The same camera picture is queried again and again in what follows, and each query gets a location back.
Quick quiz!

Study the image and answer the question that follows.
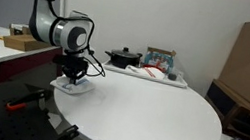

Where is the white cloth with blue stripes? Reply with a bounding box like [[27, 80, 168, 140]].
[[48, 72, 97, 99]]

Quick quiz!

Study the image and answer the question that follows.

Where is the black perforated breadboard table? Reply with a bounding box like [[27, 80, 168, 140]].
[[0, 79, 89, 140]]

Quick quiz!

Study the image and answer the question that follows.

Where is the small dark cup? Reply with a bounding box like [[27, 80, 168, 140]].
[[167, 72, 179, 82]]

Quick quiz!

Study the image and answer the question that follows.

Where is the open blue printed cardboard box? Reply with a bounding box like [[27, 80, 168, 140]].
[[141, 45, 178, 76]]

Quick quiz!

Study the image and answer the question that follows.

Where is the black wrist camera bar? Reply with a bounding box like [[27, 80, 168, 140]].
[[52, 53, 89, 72]]

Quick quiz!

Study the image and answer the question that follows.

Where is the dark wooden stand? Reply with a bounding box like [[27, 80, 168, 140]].
[[198, 77, 250, 140]]

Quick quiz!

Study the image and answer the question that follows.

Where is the black pot with lid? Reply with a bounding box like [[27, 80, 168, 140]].
[[102, 44, 144, 72]]

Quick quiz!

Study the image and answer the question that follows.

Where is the open brown cardboard box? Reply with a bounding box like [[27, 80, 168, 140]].
[[8, 22, 34, 39]]

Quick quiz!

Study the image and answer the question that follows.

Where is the black clamp with orange handle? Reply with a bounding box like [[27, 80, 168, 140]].
[[5, 83, 54, 118]]

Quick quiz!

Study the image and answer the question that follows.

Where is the flat brown cardboard box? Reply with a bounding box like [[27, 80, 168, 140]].
[[1, 30, 55, 57]]

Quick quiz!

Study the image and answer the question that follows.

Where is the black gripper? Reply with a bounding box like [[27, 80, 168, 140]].
[[58, 64, 89, 88]]

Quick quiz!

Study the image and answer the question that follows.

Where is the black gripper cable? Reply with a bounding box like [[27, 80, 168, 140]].
[[82, 48, 111, 79]]

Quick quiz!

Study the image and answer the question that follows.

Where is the white rectangular tray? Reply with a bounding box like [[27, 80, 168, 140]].
[[101, 60, 190, 90]]

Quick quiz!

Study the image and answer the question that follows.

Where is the white cloth with red stripes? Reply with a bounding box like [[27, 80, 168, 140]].
[[124, 62, 168, 81]]

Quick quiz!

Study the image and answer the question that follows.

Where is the black metal bracket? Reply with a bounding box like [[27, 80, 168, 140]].
[[52, 121, 82, 140]]

